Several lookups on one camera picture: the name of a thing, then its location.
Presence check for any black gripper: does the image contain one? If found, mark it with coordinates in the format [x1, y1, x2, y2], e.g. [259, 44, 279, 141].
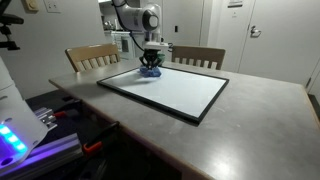
[138, 49, 166, 70]

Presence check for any blue microfiber cloth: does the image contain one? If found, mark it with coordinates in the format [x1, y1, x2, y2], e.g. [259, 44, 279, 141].
[139, 65, 163, 78]

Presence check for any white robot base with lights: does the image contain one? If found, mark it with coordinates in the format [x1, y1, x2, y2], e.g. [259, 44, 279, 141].
[0, 56, 50, 175]

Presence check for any black framed whiteboard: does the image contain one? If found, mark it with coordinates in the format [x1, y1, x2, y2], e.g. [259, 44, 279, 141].
[96, 66, 230, 126]

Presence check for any mint green bowl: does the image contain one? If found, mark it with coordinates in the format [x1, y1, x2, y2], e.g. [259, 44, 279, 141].
[156, 53, 167, 65]

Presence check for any white kitchen cabinet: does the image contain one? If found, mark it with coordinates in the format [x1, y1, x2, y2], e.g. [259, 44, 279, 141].
[103, 29, 143, 62]

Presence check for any dark brown wooden chair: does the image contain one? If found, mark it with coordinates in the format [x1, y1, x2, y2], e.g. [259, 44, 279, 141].
[171, 45, 227, 71]

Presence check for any light tan wooden chair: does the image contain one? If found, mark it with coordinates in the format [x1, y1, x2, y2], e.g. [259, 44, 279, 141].
[64, 42, 121, 73]

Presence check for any orange tipped black clamp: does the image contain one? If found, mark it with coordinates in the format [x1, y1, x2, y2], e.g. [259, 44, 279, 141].
[82, 120, 121, 155]
[52, 99, 82, 119]

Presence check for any white door with lever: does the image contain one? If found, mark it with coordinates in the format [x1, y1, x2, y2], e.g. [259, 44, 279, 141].
[238, 0, 320, 86]

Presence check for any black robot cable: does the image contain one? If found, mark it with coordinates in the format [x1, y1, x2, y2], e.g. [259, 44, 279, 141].
[128, 30, 146, 52]

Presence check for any silver lever door handle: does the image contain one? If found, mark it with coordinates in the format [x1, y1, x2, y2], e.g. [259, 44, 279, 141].
[249, 25, 262, 38]

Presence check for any silver metal bracket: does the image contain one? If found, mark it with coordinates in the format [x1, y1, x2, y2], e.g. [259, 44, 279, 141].
[34, 106, 58, 132]

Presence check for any aluminium extrusion rail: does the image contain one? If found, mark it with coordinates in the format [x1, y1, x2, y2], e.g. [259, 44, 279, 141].
[0, 132, 83, 180]

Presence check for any beige round wall dial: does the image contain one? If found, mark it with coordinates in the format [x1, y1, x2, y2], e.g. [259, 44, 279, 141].
[21, 0, 40, 14]

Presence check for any black camera stand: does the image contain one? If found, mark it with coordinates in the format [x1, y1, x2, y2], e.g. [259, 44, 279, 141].
[0, 0, 25, 52]

